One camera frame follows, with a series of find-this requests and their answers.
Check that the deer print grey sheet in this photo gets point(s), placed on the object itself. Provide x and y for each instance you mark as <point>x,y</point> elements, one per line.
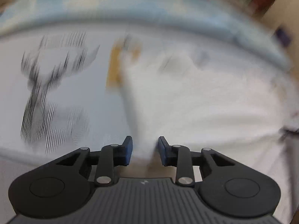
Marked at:
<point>61,86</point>

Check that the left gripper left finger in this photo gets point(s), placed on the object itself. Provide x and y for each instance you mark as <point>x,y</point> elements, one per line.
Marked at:
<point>110,157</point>

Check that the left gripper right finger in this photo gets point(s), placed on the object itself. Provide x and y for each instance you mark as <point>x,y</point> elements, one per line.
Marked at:
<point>177,156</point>

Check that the light blue patterned quilt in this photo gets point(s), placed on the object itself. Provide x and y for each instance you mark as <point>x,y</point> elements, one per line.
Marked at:
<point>215,18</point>

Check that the white small shirt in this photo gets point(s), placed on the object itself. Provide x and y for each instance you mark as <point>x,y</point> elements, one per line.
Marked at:
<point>196,101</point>

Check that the purple box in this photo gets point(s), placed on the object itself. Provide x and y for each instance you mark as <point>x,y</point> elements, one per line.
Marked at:
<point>283,36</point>

